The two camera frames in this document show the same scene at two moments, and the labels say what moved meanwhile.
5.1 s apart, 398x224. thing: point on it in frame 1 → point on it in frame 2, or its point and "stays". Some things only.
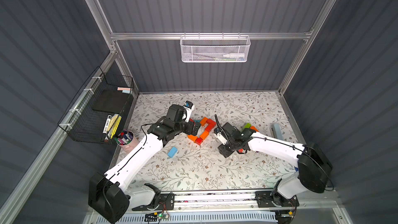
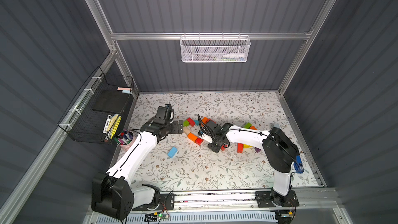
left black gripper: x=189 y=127 → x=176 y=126
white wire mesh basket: x=214 y=49 stays
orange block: x=192 y=137 stays
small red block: x=198 y=141 stays
